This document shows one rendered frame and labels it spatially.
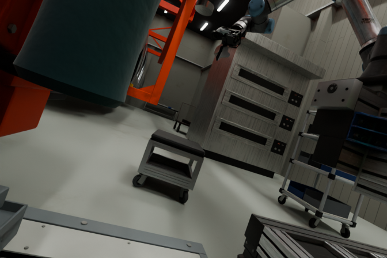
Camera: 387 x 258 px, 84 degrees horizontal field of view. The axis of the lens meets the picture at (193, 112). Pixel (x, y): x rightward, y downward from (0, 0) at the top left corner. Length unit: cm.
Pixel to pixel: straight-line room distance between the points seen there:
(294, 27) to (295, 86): 255
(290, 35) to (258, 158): 356
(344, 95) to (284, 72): 332
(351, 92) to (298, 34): 573
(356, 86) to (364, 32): 43
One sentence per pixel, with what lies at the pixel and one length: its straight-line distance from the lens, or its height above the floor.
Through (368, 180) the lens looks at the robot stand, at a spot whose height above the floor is 50.
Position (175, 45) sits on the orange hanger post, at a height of 168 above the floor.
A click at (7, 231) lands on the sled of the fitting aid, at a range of 65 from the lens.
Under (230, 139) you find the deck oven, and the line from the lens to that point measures 358.
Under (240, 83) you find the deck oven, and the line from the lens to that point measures 360.
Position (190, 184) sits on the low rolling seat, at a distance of 136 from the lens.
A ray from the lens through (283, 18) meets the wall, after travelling 631.
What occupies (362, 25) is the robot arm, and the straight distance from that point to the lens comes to 120.
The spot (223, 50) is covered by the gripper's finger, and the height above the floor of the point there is 88.
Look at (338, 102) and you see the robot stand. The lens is 79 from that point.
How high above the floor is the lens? 49
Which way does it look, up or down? 2 degrees up
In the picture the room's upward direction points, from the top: 20 degrees clockwise
